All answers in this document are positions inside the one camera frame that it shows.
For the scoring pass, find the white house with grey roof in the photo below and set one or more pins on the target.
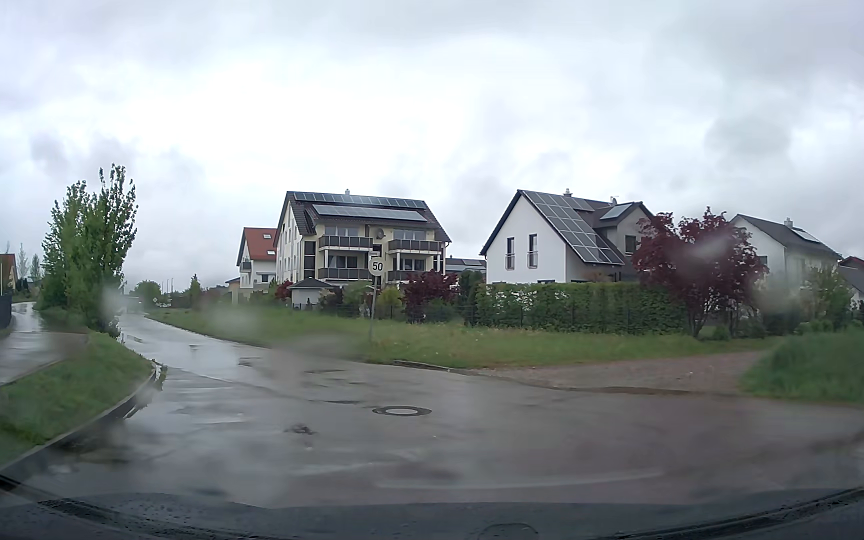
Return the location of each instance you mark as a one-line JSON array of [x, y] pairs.
[[784, 251]]

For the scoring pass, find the small grey roofed garage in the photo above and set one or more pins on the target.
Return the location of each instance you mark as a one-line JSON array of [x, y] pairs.
[[310, 291]]

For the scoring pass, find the tall green trees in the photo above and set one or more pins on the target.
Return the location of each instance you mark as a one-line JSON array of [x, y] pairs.
[[87, 247]]

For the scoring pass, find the dark red bush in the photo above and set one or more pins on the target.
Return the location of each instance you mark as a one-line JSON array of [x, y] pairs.
[[427, 292]]

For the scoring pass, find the green hedge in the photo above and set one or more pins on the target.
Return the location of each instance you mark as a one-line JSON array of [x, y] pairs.
[[582, 307]]

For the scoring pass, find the round speed limit sign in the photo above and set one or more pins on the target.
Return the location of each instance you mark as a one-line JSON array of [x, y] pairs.
[[376, 267]]

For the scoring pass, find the wet grey asphalt road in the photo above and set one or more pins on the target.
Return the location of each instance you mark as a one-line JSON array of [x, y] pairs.
[[477, 442]]

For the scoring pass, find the small green tree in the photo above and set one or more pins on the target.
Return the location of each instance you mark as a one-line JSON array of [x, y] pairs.
[[826, 296]]

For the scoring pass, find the dark red leafed tree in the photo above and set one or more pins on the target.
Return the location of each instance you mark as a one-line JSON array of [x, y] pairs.
[[698, 259]]

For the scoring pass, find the gravel track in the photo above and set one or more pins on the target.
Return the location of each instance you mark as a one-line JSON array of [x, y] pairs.
[[627, 373]]

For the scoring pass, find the yellow house with balconies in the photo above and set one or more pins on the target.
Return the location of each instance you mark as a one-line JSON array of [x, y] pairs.
[[349, 240]]

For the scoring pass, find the car's own bonnet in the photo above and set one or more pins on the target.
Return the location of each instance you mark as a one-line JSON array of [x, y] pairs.
[[432, 521]]

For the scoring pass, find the tall grass patch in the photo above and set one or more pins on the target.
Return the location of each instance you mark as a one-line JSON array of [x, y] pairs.
[[837, 367]]

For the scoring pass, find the white house with red roof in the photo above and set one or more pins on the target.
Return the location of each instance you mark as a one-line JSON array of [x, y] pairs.
[[258, 259]]

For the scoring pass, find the grass verge with kerb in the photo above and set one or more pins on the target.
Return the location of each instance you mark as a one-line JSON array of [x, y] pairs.
[[42, 397]]

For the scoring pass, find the low grey roofed building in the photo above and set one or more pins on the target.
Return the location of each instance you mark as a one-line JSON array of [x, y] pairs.
[[466, 265]]

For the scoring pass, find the white house with solar panels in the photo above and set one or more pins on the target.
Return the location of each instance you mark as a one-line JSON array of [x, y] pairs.
[[544, 244]]

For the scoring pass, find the wide grass verge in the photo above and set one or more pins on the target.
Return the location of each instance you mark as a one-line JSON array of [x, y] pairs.
[[432, 341]]

